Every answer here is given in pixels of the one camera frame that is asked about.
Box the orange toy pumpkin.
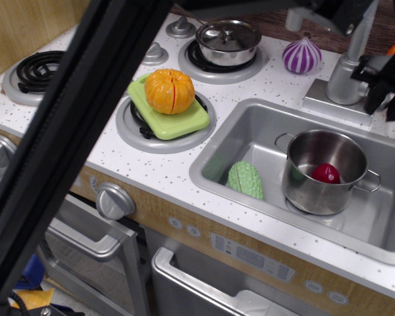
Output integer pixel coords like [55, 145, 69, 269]
[144, 69, 195, 115]

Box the silver oven door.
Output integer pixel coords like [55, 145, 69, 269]
[36, 176, 150, 315]

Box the stove burner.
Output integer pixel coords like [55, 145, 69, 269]
[178, 39, 263, 85]
[115, 92, 217, 154]
[2, 51, 65, 107]

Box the steel pot with handles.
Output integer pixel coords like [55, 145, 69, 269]
[275, 130, 382, 216]

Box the silver toy sink basin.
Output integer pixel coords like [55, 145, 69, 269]
[190, 99, 395, 265]

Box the silver countertop knob rear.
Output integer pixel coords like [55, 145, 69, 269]
[166, 16, 197, 39]

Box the green toy bitter gourd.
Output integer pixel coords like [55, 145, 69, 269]
[228, 161, 264, 200]

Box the blue object on floor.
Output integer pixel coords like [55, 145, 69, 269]
[14, 254, 45, 290]

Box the front right stove burner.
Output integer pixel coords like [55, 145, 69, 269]
[115, 92, 217, 154]

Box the silver oven knob right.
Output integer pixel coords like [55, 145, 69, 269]
[95, 182, 136, 221]

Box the silver oven knob left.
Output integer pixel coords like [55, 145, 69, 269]
[0, 135, 16, 173]

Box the silver dishwasher door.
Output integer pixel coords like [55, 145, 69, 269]
[151, 226, 320, 316]

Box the purple striped toy onion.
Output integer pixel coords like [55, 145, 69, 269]
[282, 38, 322, 74]

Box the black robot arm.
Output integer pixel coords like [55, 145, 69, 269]
[0, 1, 395, 315]

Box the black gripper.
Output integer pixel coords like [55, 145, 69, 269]
[350, 0, 395, 122]

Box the yellow cloth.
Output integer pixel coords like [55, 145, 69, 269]
[16, 288, 54, 310]

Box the silver toy faucet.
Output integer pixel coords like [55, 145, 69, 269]
[303, 1, 379, 126]

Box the steel lidded pan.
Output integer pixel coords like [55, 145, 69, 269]
[196, 20, 261, 66]

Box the front left stove burner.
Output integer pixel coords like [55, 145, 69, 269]
[2, 51, 65, 107]

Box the silver countertop knob front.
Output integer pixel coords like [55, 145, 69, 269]
[141, 42, 169, 66]

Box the silver oven knob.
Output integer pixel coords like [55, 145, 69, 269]
[0, 135, 16, 173]
[95, 182, 136, 221]

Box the red toy fruit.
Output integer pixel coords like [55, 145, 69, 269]
[311, 163, 340, 184]

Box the silver countertop knob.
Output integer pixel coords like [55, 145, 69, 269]
[166, 16, 197, 39]
[141, 42, 169, 66]

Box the green toy cutting board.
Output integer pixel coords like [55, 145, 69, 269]
[128, 73, 210, 140]

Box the grey control panel sticker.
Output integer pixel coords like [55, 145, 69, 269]
[209, 232, 296, 284]

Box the back right stove burner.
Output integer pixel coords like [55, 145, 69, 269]
[178, 39, 263, 85]

